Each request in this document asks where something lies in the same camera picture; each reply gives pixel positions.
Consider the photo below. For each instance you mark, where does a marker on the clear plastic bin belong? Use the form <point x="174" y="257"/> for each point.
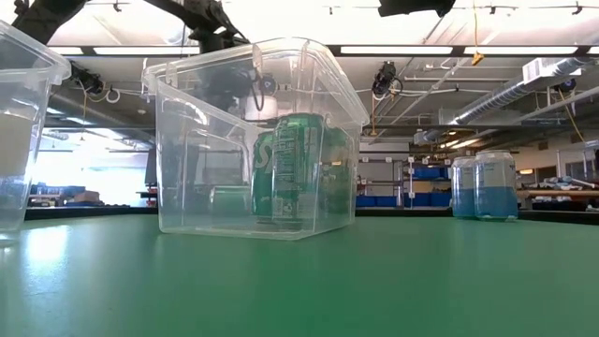
<point x="28" y="70"/>
<point x="206" y="220"/>

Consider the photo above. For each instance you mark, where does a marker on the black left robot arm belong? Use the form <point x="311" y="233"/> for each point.
<point x="206" y="19"/>

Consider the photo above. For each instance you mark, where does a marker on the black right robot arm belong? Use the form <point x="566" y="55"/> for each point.
<point x="416" y="5"/>

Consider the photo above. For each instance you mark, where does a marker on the white hanging lamp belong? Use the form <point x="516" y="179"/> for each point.
<point x="266" y="110"/>

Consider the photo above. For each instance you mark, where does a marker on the long ceiling light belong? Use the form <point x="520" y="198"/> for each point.
<point x="519" y="49"/>
<point x="145" y="50"/>
<point x="65" y="50"/>
<point x="395" y="49"/>

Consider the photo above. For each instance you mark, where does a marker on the shelf with blue bins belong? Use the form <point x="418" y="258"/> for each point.
<point x="421" y="187"/>

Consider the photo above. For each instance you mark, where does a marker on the green table mat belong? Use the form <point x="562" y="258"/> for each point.
<point x="140" y="290"/>

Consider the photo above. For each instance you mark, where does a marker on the yellow hanging hook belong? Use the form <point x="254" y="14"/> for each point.
<point x="477" y="59"/>

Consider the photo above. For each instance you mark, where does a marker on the wooden workbench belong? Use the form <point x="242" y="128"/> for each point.
<point x="557" y="193"/>

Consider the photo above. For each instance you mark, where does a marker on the black ceiling camera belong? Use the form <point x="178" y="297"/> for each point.
<point x="267" y="85"/>
<point x="86" y="79"/>
<point x="384" y="77"/>

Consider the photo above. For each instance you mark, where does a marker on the grey ceiling duct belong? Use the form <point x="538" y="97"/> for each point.
<point x="93" y="112"/>

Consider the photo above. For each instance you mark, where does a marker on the black table frame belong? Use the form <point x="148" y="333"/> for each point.
<point x="70" y="213"/>

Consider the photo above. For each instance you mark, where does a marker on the silver ventilation duct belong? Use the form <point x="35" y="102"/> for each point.
<point x="491" y="100"/>

